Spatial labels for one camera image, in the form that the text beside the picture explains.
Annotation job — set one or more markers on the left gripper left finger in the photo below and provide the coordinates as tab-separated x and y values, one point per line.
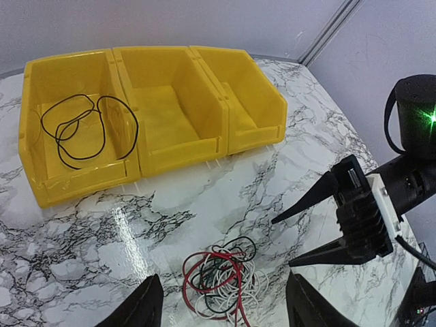
143	307

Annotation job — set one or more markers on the right aluminium corner post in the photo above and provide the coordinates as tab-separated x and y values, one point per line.
342	15

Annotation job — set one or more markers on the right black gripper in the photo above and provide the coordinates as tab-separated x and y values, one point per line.
365	236

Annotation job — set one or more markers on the right yellow bin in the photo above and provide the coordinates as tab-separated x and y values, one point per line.
257	110

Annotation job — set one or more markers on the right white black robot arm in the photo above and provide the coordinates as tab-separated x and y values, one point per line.
410	179

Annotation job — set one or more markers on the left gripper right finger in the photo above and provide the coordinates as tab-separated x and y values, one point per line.
307	307

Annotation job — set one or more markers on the middle yellow bin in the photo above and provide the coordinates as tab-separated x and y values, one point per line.
182	117

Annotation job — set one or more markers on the yellow bin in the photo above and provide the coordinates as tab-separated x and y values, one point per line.
182	117
77	134
257	110

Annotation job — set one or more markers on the left yellow bin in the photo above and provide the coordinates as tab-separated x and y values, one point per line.
77	134

